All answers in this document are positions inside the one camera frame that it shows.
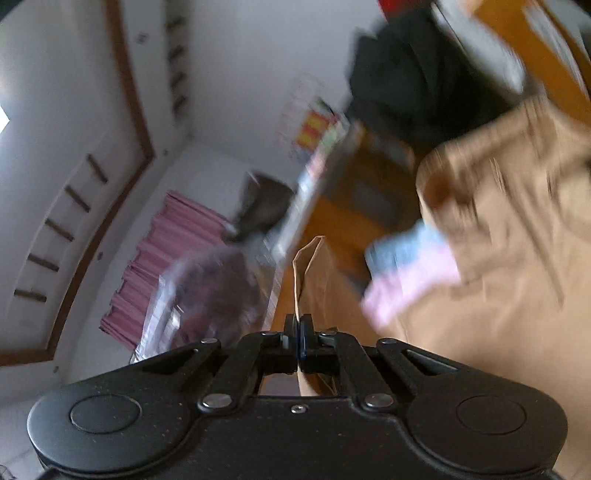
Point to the black clothing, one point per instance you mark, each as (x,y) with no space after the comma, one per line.
(415,83)

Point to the red object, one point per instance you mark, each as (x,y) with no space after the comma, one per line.
(401,4)

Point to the printed panel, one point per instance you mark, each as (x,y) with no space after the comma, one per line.
(300,203)

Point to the tan garment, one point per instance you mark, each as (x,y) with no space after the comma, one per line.
(508,277)

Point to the pink floral blanket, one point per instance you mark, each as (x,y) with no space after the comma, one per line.
(406,281)

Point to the colourful wall poster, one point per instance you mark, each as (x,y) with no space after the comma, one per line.
(314,124)

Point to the pink curtain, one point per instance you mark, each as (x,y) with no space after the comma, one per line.
(152,258)

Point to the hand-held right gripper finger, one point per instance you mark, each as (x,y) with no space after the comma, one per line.
(294,342)
(305,344)

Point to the white cloth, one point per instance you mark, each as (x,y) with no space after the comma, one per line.
(498,55)

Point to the dark grey object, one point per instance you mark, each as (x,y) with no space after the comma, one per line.
(258,207)

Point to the wooden bed frame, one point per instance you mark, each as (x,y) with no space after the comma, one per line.
(549,87)

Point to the purplish plastic bag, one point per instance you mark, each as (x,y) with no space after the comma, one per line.
(217,290)

